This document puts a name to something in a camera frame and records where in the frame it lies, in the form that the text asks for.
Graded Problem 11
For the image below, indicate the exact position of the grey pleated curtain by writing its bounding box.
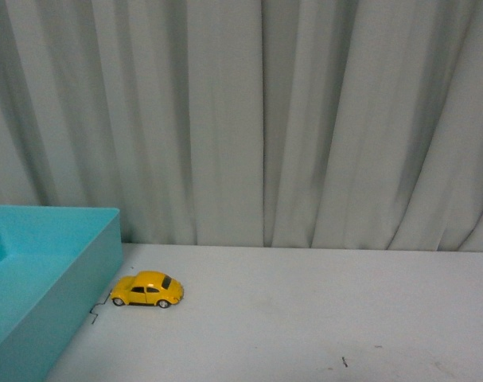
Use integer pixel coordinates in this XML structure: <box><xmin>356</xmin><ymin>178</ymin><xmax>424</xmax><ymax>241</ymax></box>
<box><xmin>0</xmin><ymin>1</ymin><xmax>483</xmax><ymax>251</ymax></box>

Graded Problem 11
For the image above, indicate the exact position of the yellow beetle toy car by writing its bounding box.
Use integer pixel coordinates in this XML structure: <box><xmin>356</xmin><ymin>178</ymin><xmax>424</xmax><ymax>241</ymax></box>
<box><xmin>110</xmin><ymin>271</ymin><xmax>184</xmax><ymax>309</ymax></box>

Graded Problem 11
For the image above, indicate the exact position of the turquoise plastic storage bin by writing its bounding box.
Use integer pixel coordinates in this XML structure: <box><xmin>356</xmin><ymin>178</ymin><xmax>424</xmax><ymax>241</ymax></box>
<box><xmin>0</xmin><ymin>205</ymin><xmax>123</xmax><ymax>381</ymax></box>

